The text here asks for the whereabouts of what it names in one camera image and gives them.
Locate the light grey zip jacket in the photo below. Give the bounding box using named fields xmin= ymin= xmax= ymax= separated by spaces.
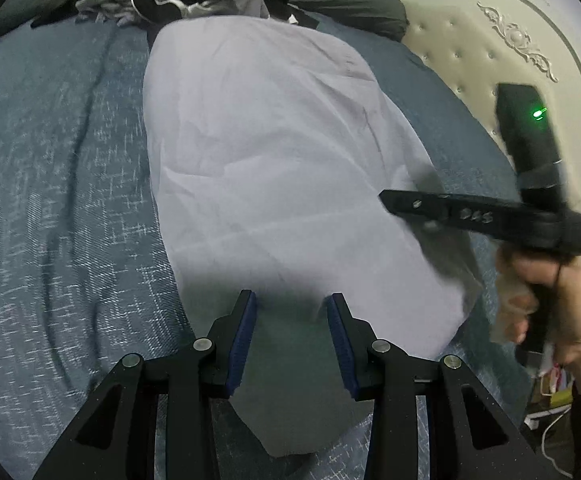
xmin=143 ymin=14 xmax=486 ymax=458

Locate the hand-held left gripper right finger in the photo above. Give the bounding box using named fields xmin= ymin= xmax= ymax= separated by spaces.
xmin=326 ymin=292 xmax=553 ymax=480

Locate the white cable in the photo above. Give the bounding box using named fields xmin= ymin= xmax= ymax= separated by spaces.
xmin=539 ymin=407 xmax=577 ymax=479

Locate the crumpled pale grey garment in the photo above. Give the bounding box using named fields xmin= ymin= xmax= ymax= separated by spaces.
xmin=74 ymin=0 xmax=144 ymax=27

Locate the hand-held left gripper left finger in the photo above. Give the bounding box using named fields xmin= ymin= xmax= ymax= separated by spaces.
xmin=33 ymin=289 xmax=258 ymax=480

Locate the blue woven bedspread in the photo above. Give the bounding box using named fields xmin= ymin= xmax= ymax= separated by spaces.
xmin=0 ymin=7 xmax=538 ymax=480

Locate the dark grey pillow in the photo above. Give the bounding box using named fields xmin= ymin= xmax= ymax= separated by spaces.
xmin=270 ymin=0 xmax=410 ymax=42

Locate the cream tufted headboard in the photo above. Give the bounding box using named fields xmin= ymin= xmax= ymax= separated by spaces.
xmin=370 ymin=0 xmax=581 ymax=246

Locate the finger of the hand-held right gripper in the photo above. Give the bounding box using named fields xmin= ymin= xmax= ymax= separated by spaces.
xmin=379 ymin=189 xmax=447 ymax=227

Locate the person's right hand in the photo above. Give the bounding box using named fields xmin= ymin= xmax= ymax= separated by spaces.
xmin=490 ymin=249 xmax=581 ymax=387

